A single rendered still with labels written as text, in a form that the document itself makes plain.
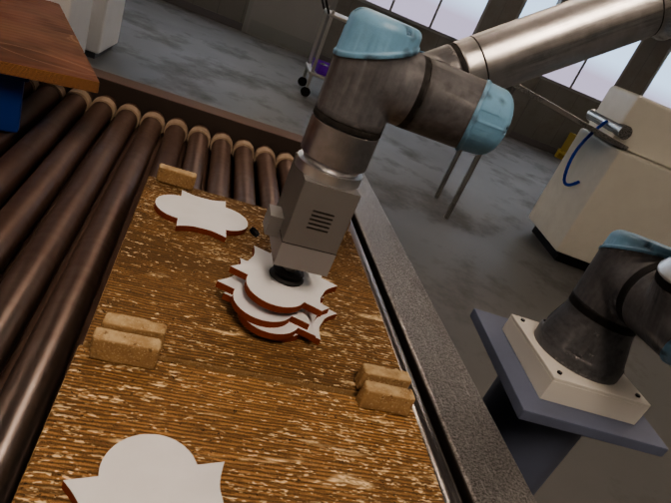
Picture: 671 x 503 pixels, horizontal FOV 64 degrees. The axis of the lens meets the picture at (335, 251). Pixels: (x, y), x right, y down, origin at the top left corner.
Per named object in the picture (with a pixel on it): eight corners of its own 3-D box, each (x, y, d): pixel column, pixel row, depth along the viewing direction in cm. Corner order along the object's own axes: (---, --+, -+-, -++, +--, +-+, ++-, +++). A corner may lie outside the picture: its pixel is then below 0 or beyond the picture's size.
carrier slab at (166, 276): (346, 239, 96) (350, 231, 95) (406, 411, 61) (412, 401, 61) (146, 184, 86) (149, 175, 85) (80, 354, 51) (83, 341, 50)
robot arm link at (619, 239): (613, 297, 96) (658, 232, 91) (664, 342, 84) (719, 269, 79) (558, 280, 92) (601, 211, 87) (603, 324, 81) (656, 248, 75)
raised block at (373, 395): (403, 405, 59) (414, 387, 58) (407, 418, 58) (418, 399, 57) (354, 396, 58) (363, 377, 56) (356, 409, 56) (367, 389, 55)
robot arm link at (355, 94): (442, 41, 49) (357, 5, 47) (393, 150, 54) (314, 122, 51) (420, 29, 56) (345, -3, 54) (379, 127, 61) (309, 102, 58)
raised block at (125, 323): (163, 342, 54) (169, 321, 53) (160, 355, 52) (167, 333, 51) (100, 330, 52) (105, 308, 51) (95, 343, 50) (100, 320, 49)
